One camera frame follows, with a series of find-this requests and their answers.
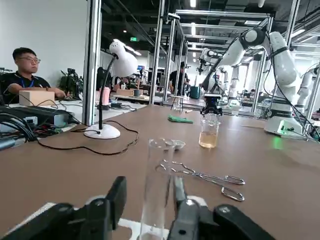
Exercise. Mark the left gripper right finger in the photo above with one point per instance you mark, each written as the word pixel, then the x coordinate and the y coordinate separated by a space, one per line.
pixel 190 220

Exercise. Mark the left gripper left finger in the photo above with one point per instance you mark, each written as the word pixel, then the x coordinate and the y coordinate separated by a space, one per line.
pixel 95 215

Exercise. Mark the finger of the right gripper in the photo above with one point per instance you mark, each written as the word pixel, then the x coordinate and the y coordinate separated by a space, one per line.
pixel 217 111
pixel 206 111

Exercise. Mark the clear glass test tube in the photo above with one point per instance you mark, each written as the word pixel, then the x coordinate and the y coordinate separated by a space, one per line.
pixel 155 190

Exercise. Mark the wooden test tube clamp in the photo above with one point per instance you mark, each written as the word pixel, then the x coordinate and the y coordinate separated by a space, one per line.
pixel 188 111

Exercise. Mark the dark green bin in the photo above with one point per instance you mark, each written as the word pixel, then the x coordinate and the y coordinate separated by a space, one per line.
pixel 194 92

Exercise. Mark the folded green cloth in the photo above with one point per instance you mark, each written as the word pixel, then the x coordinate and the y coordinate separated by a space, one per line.
pixel 180 119

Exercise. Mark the glass beaker with amber liquid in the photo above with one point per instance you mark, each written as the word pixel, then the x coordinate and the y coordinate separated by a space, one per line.
pixel 208 140

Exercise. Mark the white test tube rack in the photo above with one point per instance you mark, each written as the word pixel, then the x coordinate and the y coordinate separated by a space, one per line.
pixel 125 228

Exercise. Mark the standing person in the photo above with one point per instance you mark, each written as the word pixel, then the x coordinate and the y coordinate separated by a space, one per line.
pixel 178 80

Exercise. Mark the small white porcelain dish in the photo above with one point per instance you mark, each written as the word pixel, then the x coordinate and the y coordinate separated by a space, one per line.
pixel 178 146

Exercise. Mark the metal crucible tongs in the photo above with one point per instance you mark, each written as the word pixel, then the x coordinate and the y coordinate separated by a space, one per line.
pixel 207 178

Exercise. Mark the white desk lamp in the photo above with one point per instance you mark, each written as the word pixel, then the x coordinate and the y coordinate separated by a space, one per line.
pixel 125 60

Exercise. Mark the pink cup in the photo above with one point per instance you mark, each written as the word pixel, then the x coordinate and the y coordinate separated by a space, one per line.
pixel 106 96

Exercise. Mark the black power supply unit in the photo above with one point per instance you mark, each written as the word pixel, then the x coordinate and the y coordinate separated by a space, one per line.
pixel 37 115

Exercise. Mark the wooden box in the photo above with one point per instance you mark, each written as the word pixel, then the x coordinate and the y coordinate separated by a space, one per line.
pixel 37 98

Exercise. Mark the green potted plant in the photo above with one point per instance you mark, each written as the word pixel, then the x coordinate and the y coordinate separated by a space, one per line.
pixel 70 82

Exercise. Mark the seated person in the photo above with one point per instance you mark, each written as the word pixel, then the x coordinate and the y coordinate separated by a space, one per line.
pixel 25 82

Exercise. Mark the aluminium frame post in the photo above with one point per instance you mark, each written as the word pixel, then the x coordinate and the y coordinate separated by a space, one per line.
pixel 91 62

